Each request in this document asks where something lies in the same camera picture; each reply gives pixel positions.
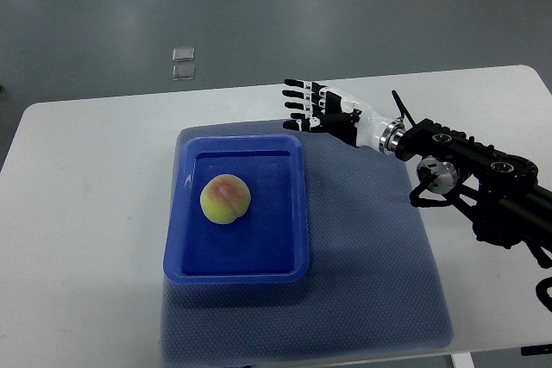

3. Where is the yellow pink peach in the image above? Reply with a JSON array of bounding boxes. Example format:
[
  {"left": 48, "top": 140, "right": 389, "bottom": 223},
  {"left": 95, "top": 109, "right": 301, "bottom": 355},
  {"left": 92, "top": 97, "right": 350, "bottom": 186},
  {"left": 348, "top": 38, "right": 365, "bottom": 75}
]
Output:
[{"left": 199, "top": 174, "right": 251, "bottom": 225}]

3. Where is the white table leg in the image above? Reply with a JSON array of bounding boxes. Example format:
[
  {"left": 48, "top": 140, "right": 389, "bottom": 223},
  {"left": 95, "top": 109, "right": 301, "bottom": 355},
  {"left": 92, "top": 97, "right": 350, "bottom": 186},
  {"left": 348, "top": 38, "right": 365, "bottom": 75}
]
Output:
[{"left": 450, "top": 352, "right": 475, "bottom": 368}]

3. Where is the blue mesh mat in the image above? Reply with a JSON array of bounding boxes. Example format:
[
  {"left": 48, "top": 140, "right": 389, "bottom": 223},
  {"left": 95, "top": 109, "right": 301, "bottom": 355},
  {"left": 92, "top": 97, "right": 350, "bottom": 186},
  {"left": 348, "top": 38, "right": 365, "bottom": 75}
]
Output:
[{"left": 160, "top": 121, "right": 453, "bottom": 367}]

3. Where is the blue plastic tray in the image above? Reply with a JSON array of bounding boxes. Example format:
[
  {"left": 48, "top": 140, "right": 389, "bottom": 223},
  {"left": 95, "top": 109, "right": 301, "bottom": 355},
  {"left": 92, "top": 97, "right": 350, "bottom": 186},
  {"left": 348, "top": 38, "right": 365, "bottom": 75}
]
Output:
[{"left": 163, "top": 134, "right": 310, "bottom": 285}]

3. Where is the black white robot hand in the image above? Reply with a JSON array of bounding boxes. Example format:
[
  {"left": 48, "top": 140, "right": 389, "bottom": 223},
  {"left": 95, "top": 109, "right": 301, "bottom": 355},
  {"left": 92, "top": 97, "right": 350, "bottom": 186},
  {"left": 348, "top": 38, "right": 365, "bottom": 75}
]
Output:
[{"left": 282, "top": 79, "right": 404, "bottom": 153}]

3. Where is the lower clear floor tile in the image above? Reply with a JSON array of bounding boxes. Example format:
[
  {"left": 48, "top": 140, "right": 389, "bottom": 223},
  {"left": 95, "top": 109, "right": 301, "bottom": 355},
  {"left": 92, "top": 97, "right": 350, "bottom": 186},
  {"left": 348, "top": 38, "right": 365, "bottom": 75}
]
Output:
[{"left": 172, "top": 63, "right": 196, "bottom": 81}]

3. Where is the black bracket under table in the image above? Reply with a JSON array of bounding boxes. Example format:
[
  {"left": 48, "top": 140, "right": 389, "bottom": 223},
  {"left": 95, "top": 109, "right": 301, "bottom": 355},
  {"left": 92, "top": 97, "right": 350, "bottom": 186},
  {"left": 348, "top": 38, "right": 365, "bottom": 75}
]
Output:
[{"left": 520, "top": 344, "right": 552, "bottom": 356}]

